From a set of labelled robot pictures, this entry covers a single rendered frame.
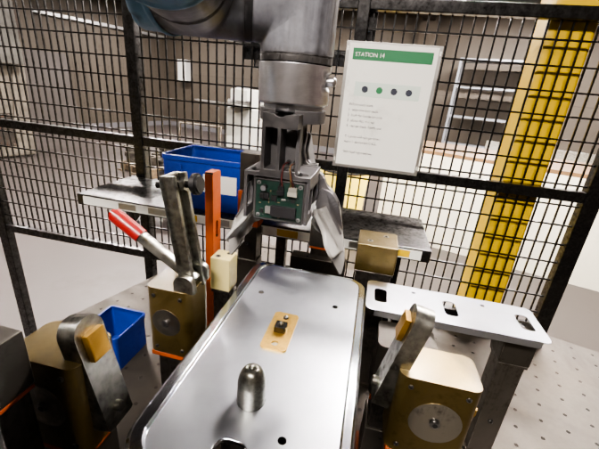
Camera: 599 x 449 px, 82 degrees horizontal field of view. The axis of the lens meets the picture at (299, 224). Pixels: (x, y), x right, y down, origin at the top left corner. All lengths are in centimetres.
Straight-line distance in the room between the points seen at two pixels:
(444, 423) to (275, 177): 34
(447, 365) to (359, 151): 63
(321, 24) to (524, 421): 89
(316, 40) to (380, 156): 63
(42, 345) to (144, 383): 48
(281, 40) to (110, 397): 40
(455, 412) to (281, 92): 39
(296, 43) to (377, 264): 48
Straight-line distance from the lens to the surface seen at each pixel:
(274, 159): 38
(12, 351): 40
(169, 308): 55
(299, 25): 36
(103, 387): 44
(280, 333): 53
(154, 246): 54
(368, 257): 71
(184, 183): 48
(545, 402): 108
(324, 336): 54
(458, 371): 47
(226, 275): 59
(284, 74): 36
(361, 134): 96
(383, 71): 95
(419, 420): 49
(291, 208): 36
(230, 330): 53
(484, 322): 67
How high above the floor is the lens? 133
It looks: 21 degrees down
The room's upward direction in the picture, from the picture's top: 5 degrees clockwise
